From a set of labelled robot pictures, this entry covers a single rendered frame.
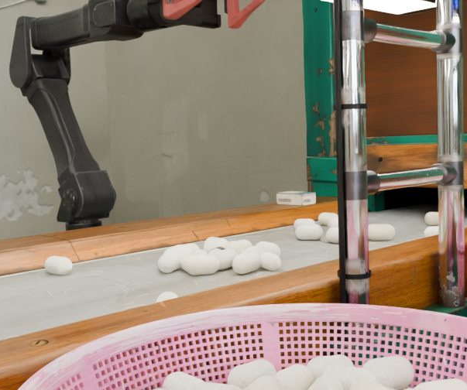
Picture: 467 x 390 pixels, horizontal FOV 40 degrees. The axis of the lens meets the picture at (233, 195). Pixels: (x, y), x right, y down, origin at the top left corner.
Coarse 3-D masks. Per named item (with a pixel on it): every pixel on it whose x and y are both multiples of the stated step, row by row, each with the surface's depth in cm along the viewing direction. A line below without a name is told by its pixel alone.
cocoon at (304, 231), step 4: (304, 224) 86; (308, 224) 86; (312, 224) 85; (316, 224) 85; (296, 228) 86; (300, 228) 85; (304, 228) 85; (308, 228) 85; (312, 228) 85; (316, 228) 85; (320, 228) 85; (296, 232) 85; (300, 232) 85; (304, 232) 85; (308, 232) 85; (312, 232) 85; (316, 232) 85; (320, 232) 85; (300, 236) 85; (304, 236) 85; (308, 236) 85; (312, 236) 85; (316, 236) 85; (320, 236) 85
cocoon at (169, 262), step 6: (174, 252) 69; (162, 258) 67; (168, 258) 67; (174, 258) 67; (180, 258) 69; (162, 264) 67; (168, 264) 67; (174, 264) 67; (162, 270) 67; (168, 270) 67
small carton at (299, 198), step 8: (280, 192) 110; (288, 192) 110; (296, 192) 109; (304, 192) 109; (312, 192) 108; (280, 200) 109; (288, 200) 108; (296, 200) 107; (304, 200) 106; (312, 200) 107
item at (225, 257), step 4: (228, 248) 69; (216, 252) 68; (220, 252) 68; (224, 252) 68; (228, 252) 68; (232, 252) 68; (236, 252) 69; (216, 256) 67; (220, 256) 67; (224, 256) 67; (228, 256) 68; (232, 256) 68; (220, 260) 67; (224, 260) 67; (228, 260) 68; (232, 260) 68; (220, 264) 67; (224, 264) 67; (228, 264) 68; (220, 268) 67; (224, 268) 67; (228, 268) 68
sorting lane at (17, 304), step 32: (320, 224) 100; (416, 224) 96; (128, 256) 79; (288, 256) 75; (320, 256) 74; (0, 288) 63; (32, 288) 63; (64, 288) 62; (96, 288) 62; (128, 288) 61; (160, 288) 61; (192, 288) 60; (0, 320) 51; (32, 320) 51; (64, 320) 51
